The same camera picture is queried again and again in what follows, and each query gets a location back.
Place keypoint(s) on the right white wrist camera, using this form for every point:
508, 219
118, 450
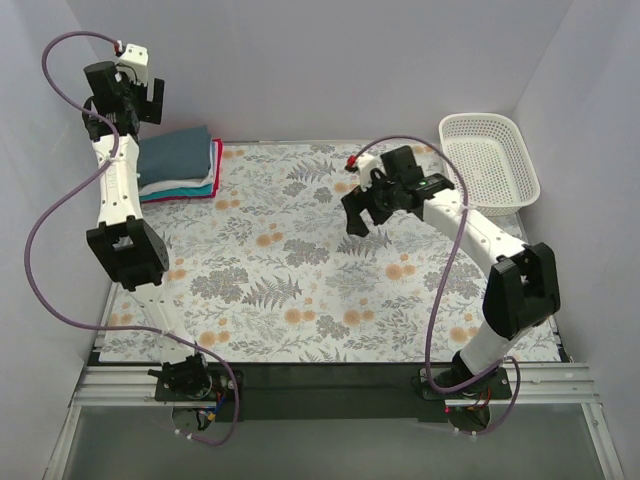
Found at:
363, 165

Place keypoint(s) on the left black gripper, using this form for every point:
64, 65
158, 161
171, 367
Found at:
148, 100

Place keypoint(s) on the aluminium frame rail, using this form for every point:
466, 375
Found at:
541, 383

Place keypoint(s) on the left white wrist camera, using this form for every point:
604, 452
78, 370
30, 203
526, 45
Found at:
133, 60

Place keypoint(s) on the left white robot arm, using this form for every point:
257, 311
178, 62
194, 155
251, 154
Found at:
130, 251

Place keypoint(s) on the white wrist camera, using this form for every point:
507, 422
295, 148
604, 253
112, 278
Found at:
363, 165
133, 60

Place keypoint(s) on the blue grey t shirt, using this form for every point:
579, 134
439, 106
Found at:
153, 152

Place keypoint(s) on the white folded t shirt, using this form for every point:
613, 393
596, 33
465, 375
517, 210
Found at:
209, 182

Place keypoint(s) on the white plastic basket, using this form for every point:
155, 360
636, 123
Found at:
492, 158

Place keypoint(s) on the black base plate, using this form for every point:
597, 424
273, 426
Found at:
308, 391

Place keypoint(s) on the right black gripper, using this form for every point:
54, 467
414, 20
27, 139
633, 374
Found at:
368, 205

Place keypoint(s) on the red folded t shirt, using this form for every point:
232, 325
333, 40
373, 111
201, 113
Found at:
188, 189

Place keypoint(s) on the floral table mat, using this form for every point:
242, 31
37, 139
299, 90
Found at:
266, 272

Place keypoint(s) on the teal folded t shirt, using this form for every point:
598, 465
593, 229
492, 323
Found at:
190, 175

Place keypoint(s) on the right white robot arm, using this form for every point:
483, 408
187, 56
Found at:
522, 289

